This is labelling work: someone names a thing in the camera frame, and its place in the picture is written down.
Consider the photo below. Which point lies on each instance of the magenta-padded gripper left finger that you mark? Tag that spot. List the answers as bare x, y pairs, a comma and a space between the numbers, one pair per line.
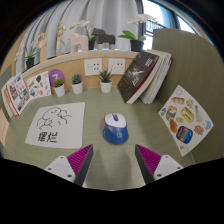
63, 166

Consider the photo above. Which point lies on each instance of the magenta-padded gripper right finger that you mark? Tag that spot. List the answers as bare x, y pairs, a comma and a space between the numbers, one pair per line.
163, 165

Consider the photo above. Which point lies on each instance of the blue and white computer mouse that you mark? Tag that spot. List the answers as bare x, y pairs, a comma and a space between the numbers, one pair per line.
115, 131

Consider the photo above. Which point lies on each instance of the white doodle-print mouse pad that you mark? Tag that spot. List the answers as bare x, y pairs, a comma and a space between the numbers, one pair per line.
66, 130

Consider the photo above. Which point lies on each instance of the colourful food sticker card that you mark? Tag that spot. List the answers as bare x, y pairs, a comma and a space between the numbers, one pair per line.
185, 120

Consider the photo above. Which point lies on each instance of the small succulent in white pot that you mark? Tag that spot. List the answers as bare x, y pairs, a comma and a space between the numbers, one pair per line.
60, 90
77, 88
106, 86

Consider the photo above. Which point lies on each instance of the white sticker sheet card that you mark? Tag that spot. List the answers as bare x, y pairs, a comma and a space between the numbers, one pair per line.
39, 86

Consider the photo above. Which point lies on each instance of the stack of white books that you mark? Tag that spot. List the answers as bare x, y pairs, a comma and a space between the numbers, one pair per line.
158, 81

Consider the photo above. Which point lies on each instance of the red-edged picture magazine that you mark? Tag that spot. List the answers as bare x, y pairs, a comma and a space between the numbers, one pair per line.
18, 93

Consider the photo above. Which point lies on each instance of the black book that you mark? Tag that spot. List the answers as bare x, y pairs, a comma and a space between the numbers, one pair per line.
136, 76

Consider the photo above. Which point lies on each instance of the light wooden shelf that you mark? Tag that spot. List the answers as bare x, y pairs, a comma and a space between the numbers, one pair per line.
73, 65

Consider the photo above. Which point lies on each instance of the green divider panel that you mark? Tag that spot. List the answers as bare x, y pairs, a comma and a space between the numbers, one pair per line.
193, 63
5, 76

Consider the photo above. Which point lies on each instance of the pink wooden horse figure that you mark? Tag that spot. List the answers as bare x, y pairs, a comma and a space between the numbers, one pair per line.
77, 41

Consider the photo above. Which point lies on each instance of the wooden mannequin figure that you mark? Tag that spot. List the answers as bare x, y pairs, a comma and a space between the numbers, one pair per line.
60, 35

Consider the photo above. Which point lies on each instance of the dark wooden horse figure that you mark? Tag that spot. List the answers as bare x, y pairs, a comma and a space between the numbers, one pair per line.
105, 38

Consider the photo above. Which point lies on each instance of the grey curtain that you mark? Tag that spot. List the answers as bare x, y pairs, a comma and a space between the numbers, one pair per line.
106, 15

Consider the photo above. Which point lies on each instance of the dark-framed window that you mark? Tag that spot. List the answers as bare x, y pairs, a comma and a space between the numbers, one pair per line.
150, 8

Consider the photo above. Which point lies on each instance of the white wall outlet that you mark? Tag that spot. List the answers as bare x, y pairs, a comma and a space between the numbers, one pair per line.
93, 67
116, 66

